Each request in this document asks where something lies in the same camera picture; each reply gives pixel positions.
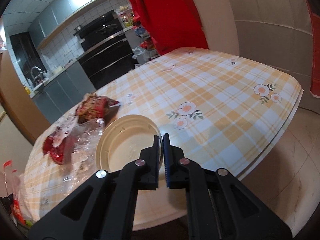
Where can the clear plastic clamshell container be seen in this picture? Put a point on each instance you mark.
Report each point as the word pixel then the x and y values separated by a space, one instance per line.
pixel 82 159

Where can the red snack bag on floor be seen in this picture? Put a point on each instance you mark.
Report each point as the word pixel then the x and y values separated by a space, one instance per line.
pixel 12 185

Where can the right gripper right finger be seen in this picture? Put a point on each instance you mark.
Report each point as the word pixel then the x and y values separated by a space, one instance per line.
pixel 219 206

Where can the red hanging apron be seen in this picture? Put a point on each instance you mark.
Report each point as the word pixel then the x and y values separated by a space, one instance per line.
pixel 172 24

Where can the yellow plaid tablecloth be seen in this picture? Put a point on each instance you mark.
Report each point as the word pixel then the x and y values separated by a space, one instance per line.
pixel 222 110

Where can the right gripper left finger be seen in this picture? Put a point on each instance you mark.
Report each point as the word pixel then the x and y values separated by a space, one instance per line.
pixel 103 207

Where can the wire storage rack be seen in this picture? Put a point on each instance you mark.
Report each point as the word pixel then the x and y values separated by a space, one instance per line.
pixel 139 39

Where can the crumpled red paper bag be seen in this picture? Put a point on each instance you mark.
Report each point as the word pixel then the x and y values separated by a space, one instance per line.
pixel 93 106

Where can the chrome sink faucet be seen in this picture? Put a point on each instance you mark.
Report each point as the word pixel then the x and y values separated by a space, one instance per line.
pixel 38 75

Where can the round white plastic lid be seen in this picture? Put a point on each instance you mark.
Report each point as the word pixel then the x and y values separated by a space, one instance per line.
pixel 123 140

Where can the black built-in oven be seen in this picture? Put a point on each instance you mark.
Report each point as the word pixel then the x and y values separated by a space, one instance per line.
pixel 107 52

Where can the grey kitchen cabinets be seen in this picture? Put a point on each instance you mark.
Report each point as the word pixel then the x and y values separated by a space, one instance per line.
pixel 62 92

